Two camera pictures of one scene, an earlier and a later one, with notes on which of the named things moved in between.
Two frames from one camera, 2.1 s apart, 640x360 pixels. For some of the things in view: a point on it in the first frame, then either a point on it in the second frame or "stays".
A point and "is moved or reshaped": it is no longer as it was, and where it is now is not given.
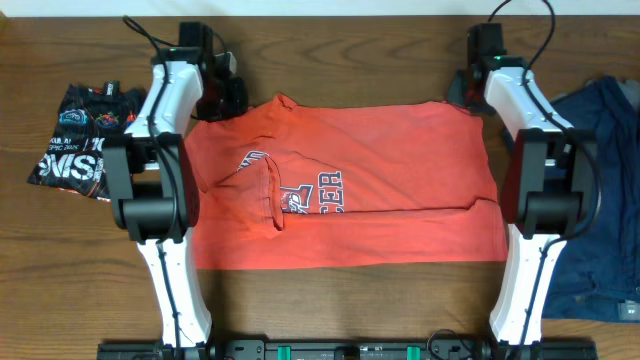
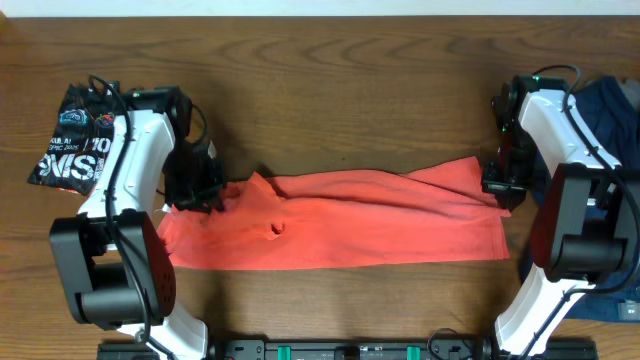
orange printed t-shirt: x=288 y=185 is moved or reshaped
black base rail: x=350 y=350 stays
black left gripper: x=238 y=106 -> x=213 y=193
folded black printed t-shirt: x=88 y=118 stays
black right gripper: x=454 y=94 -> x=494 y=186
